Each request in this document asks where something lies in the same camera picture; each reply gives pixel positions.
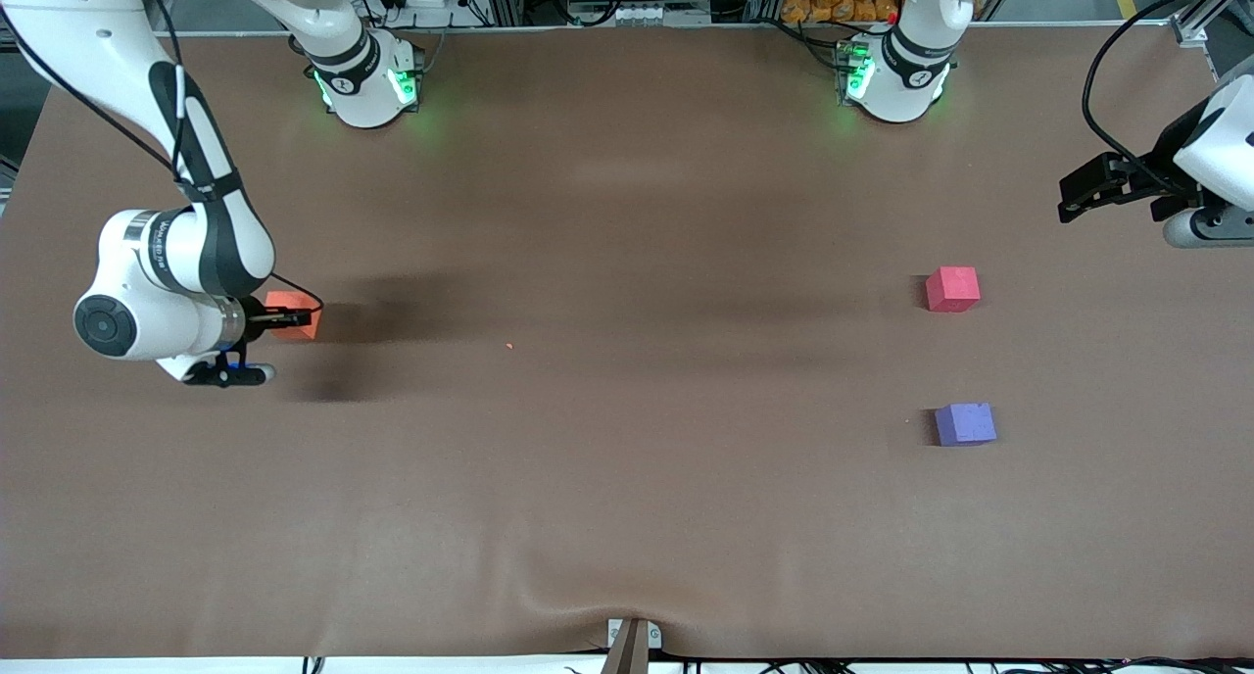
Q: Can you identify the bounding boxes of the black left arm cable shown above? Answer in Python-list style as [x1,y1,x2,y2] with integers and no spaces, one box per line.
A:
[1082,0,1254,180]

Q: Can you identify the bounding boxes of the red foam block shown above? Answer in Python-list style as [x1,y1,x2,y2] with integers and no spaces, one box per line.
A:
[925,266,981,313]

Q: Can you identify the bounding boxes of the purple foam block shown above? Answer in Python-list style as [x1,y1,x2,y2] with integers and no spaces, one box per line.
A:
[934,403,998,448]

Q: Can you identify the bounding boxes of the orange foam block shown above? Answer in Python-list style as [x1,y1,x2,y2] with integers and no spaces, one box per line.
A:
[265,292,322,341]

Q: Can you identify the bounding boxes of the brown table cloth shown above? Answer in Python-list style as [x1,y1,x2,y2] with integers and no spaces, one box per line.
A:
[0,25,1254,660]

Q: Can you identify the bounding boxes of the metal clamp bracket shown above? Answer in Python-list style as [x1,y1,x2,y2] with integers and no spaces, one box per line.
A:
[600,617,663,674]

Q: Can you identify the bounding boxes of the aluminium frame profile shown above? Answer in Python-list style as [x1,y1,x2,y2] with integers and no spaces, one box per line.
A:
[1171,0,1254,48]

